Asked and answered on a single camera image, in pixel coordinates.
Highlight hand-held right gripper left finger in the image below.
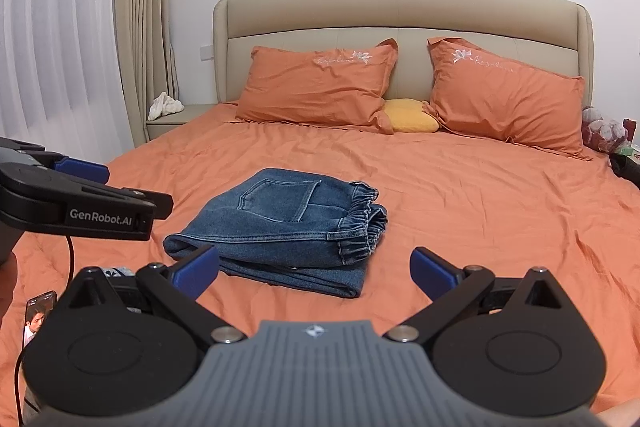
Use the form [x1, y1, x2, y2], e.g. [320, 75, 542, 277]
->
[60, 245, 247, 344]

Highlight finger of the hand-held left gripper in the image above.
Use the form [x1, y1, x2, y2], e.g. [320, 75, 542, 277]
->
[50, 173, 174, 223]
[10, 146, 110, 186]

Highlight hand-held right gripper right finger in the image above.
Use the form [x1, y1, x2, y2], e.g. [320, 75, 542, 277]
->
[382, 246, 577, 344]

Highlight blue denim pants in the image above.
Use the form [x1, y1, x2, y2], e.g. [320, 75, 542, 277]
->
[162, 168, 390, 300]

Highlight bed with orange sheet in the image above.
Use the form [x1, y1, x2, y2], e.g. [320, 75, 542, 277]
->
[0, 99, 640, 427]

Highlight beige nightstand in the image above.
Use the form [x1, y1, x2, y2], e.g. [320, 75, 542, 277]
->
[145, 103, 221, 142]

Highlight crumpled white cloth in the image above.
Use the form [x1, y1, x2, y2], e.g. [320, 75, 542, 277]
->
[148, 91, 185, 121]

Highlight black smartphone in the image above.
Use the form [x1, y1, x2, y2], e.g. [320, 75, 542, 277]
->
[22, 289, 59, 349]

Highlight white sheer curtain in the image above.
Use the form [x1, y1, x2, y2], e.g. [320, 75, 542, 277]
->
[0, 0, 123, 160]

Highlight small yellow pillow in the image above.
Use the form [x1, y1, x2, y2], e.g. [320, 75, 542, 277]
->
[383, 98, 441, 134]

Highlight beige curtain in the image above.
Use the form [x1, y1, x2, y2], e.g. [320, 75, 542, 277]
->
[114, 0, 180, 148]

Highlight orange pillow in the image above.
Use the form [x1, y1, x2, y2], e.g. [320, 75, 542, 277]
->
[424, 37, 594, 162]
[234, 38, 399, 136]

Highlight dark nightstand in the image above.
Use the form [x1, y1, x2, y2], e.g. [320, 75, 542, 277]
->
[609, 151, 640, 188]

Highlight pink plush toy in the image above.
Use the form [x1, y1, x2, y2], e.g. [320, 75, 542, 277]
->
[581, 106, 629, 154]

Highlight beige padded headboard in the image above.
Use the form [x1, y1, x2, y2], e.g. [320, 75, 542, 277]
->
[212, 0, 594, 108]

